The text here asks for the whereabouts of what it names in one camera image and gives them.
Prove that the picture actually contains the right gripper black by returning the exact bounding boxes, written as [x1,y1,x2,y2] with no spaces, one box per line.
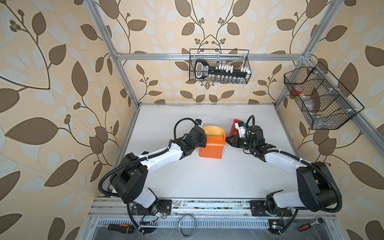
[223,134,254,151]

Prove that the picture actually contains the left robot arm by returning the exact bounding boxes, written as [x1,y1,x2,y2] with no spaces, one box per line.
[98,126,207,209]

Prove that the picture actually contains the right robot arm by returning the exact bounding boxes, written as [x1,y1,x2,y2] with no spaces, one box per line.
[226,122,343,216]

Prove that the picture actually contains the red tape dispenser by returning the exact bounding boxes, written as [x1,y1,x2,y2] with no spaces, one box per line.
[230,119,244,136]

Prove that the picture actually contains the black socket tool set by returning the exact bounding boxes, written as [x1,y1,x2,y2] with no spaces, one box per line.
[192,59,252,80]

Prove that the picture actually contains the red capped item in basket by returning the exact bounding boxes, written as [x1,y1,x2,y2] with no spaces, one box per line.
[292,86,304,96]

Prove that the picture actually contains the orange black screwdriver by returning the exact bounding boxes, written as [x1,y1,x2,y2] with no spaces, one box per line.
[107,224,135,234]

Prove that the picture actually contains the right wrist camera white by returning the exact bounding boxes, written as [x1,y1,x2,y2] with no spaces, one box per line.
[238,123,249,138]

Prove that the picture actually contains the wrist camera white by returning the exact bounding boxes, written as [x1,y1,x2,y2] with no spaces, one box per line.
[195,119,203,128]
[238,123,249,138]

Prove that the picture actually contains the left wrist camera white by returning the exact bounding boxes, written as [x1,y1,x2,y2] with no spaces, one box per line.
[195,119,203,128]

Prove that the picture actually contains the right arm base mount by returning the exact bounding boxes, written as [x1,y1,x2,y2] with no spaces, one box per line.
[249,200,293,217]

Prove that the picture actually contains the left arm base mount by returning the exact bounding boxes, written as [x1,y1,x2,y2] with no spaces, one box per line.
[131,199,173,217]

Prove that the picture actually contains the black wire basket back wall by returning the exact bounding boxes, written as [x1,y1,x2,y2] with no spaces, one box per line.
[189,48,252,85]

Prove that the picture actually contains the black wire basket wall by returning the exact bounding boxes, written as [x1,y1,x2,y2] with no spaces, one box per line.
[284,62,364,130]
[189,48,252,85]

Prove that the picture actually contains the metal ring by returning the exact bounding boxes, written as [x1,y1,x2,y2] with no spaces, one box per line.
[177,214,198,239]

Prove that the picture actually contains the black wire basket right wall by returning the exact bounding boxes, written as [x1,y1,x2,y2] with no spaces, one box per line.
[284,62,364,130]

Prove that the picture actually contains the aluminium front rail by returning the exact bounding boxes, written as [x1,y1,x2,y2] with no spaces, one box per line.
[88,197,338,220]

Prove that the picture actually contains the red handled ratchet wrench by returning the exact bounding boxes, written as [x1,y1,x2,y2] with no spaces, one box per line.
[298,218,325,232]

